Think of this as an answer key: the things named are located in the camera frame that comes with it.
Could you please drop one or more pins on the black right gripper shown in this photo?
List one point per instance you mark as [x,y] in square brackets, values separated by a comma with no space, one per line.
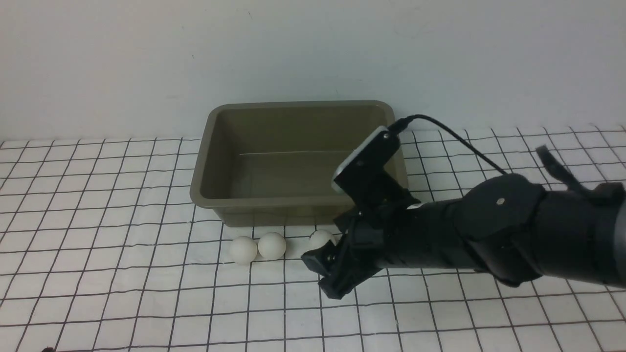
[422,236]

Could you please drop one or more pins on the white ping-pong ball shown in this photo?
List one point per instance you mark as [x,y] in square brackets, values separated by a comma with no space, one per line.
[319,238]
[272,246]
[243,250]

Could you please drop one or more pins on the olive green plastic bin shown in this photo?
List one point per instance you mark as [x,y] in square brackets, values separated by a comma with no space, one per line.
[271,164]

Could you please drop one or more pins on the white grid-pattern tablecloth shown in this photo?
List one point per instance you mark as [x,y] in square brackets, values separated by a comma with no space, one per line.
[102,250]

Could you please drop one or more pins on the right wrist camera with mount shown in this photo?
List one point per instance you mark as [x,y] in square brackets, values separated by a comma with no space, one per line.
[365,162]

